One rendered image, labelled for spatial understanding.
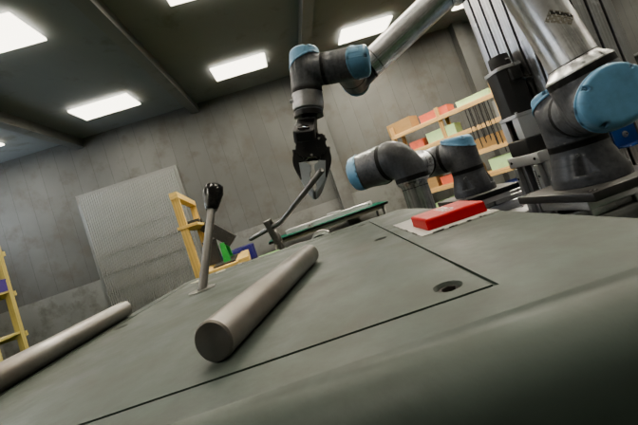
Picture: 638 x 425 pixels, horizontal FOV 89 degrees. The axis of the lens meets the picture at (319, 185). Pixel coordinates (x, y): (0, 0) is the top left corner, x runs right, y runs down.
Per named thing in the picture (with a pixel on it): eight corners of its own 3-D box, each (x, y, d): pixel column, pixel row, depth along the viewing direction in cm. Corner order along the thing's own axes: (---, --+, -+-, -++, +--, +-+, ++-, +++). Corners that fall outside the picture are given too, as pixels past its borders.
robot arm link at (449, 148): (478, 165, 117) (464, 130, 118) (442, 175, 126) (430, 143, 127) (487, 160, 126) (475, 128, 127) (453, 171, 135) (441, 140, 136)
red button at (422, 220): (491, 219, 31) (483, 198, 32) (432, 239, 31) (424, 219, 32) (465, 216, 37) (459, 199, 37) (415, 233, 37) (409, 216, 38)
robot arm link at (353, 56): (371, 53, 82) (328, 62, 85) (365, 36, 72) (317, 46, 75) (374, 84, 83) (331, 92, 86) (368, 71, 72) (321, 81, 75)
